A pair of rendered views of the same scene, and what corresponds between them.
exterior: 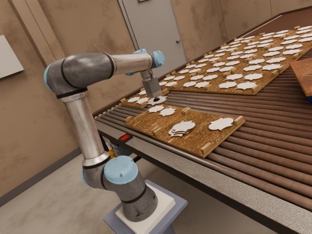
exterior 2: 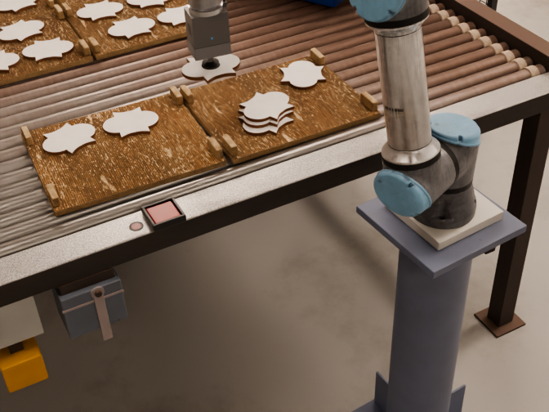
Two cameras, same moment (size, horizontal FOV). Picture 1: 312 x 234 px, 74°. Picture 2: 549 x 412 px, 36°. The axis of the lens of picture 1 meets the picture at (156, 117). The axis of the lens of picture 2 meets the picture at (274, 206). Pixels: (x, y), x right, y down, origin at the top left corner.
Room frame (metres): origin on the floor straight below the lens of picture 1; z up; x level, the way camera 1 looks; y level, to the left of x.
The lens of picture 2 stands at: (0.95, 1.65, 2.08)
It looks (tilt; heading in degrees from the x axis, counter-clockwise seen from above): 39 degrees down; 274
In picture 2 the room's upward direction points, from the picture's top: 2 degrees counter-clockwise
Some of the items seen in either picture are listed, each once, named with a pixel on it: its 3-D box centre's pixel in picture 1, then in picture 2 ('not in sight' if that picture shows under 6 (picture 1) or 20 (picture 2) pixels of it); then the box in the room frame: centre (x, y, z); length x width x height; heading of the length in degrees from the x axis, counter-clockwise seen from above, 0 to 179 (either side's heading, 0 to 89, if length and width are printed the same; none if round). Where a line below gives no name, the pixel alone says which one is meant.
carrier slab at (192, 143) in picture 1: (196, 129); (277, 105); (1.06, -0.19, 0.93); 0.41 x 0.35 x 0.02; 29
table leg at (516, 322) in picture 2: not in sight; (518, 222); (0.34, -0.31, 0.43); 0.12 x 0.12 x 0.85; 30
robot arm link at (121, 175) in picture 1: (123, 176); (448, 148); (0.68, 0.20, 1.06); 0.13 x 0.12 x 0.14; 52
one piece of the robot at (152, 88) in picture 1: (153, 85); (207, 25); (1.20, -0.05, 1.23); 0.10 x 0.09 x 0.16; 113
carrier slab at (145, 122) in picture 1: (155, 117); (120, 149); (1.43, 0.00, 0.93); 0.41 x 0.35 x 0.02; 28
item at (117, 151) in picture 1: (120, 149); (89, 298); (1.46, 0.35, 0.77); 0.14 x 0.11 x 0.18; 30
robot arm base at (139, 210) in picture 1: (136, 197); (444, 189); (0.67, 0.19, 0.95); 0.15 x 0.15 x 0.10
